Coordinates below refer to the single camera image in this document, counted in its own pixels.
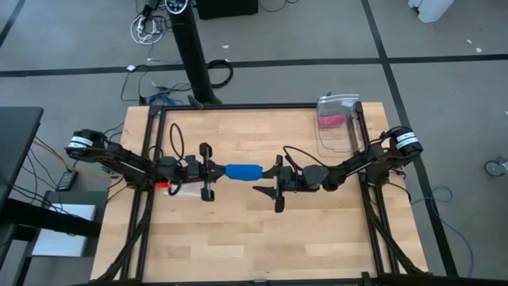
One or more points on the black metal table frame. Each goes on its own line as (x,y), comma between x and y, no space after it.
(258,106)

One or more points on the clear plastic zip bag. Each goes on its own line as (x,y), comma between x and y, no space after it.
(337,107)

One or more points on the black cabinet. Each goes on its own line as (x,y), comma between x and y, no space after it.
(226,8)

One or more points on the black power adapter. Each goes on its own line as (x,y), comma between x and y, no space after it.
(67,180)

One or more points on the pink bandage roll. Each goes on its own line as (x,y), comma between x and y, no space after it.
(331,120)

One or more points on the blue elastic bandage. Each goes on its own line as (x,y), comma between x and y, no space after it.
(244,172)

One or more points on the white plastic object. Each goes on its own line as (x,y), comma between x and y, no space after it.
(432,10)

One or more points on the black frame clamp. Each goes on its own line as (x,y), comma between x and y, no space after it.
(367,279)

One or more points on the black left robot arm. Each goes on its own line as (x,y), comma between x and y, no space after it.
(127,163)

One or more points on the black desk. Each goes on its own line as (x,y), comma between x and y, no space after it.
(16,139)

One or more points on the black tower fan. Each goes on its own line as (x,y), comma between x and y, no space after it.
(190,47)

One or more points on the red tag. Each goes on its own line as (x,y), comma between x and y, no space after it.
(162,185)

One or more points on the white shelf board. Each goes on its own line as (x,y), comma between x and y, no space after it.
(59,242)

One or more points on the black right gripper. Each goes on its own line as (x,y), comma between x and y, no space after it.
(291,178)

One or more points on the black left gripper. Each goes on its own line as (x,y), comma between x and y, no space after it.
(207,171)

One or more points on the grey caster wheel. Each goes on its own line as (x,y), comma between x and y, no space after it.
(494,167)

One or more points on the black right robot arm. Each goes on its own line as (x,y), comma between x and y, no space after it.
(357,163)

